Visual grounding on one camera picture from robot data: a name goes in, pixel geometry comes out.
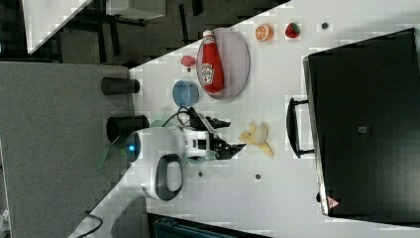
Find orange half slice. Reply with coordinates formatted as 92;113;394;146
255;24;273;42

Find peeled yellow banana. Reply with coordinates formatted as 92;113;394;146
239;122;274;158

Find green mug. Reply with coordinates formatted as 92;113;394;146
185;157;206;165

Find black cylinder cup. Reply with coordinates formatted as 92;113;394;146
101;77;140;95

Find blue bowl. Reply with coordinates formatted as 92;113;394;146
172;80;199;107

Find green perforated colander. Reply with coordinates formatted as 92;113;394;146
151;120;165;127

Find red toy strawberry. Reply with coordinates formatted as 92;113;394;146
285;23;300;39

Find grey oval plate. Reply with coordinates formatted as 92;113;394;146
196;28;250;100

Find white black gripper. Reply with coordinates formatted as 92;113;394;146
182;107;246;160

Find blue metal frame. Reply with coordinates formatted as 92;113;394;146
153;218;266;238

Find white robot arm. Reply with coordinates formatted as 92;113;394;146
68;107;245;238

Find small red toy fruit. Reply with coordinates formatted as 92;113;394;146
180;56;196;66

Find red ketchup bottle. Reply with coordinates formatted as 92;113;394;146
201;30;224;93

